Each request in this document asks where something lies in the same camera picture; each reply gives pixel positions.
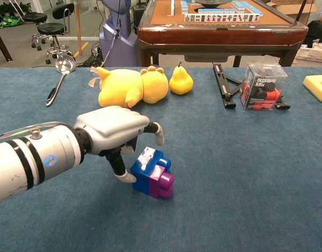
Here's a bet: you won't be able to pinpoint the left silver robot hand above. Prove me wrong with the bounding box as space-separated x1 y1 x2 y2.
74 106 165 184

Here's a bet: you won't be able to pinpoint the blue purple toy blocks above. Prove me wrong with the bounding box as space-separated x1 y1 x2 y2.
130 146 172 196

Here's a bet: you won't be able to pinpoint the pink plastic toy block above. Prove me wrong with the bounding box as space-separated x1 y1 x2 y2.
149 165 175 200

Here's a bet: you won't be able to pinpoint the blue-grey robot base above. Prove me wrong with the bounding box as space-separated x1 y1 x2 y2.
99 0 138 67

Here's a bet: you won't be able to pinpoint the yellow plush toy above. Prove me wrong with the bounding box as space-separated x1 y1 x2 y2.
90 65 169 109

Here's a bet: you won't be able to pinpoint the wooden pole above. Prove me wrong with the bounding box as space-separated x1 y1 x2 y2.
74 0 84 56

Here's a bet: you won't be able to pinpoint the black folding stand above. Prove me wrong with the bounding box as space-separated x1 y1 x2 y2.
212 62 291 110

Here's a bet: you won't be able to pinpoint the black stool with backrest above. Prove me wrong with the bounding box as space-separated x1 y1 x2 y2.
36 3 75 65

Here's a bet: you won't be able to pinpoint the blue felt table cover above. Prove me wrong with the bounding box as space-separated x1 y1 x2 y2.
0 67 322 252

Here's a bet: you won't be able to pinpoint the black round stool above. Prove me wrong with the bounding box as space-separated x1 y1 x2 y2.
23 12 54 51

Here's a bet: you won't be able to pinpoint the brown mahjong table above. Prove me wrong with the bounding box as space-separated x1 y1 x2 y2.
137 0 309 68

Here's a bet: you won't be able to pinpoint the dark table leg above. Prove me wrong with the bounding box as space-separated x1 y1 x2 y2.
0 23 13 63

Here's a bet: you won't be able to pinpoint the face-up mahjong tile row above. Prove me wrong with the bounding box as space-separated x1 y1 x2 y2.
184 13 261 23

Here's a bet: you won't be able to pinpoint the blue-back mahjong tile row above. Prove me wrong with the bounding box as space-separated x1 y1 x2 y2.
198 8 236 14

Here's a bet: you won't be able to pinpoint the clear box red toy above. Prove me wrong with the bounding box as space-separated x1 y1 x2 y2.
239 62 288 111

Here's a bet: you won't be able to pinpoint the green plant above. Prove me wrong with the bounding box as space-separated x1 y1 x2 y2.
0 2 32 29

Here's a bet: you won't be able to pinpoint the black bowl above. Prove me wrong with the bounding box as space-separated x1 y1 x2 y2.
194 0 230 7

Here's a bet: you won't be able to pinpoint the long blue mahjong tile stack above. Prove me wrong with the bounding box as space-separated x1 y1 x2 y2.
231 0 263 15

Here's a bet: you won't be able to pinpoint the yellow foam sponge block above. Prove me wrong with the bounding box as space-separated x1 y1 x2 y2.
303 75 322 103

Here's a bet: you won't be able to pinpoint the white plastic basket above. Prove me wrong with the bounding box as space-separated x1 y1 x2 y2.
294 46 322 64

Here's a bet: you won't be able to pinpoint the black bag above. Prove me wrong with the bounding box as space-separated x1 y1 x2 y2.
306 20 322 48

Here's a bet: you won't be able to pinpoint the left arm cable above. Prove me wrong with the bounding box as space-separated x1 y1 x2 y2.
0 121 74 141

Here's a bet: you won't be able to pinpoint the steel ladle black handle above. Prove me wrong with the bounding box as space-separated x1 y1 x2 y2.
45 54 76 107

